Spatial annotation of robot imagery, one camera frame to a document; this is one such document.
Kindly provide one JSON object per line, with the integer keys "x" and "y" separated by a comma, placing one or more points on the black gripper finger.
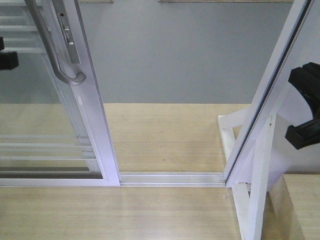
{"x": 306, "y": 80}
{"x": 8, "y": 60}
{"x": 304, "y": 135}
{"x": 2, "y": 46}

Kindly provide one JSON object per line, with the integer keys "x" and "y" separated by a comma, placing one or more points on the silver door handle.
{"x": 50, "y": 47}

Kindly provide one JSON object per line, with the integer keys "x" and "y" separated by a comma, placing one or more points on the white framed sliding glass door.
{"x": 51, "y": 134}

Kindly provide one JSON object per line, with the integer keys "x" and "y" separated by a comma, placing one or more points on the silver door lock plate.
{"x": 68, "y": 37}

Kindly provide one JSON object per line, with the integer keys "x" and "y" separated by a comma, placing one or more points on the aluminium floor door track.
{"x": 173, "y": 179}

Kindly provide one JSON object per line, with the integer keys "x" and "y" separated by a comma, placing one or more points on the white triangular support brace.
{"x": 249, "y": 183}

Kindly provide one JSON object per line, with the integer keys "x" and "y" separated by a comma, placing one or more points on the white door jamb post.
{"x": 294, "y": 48}

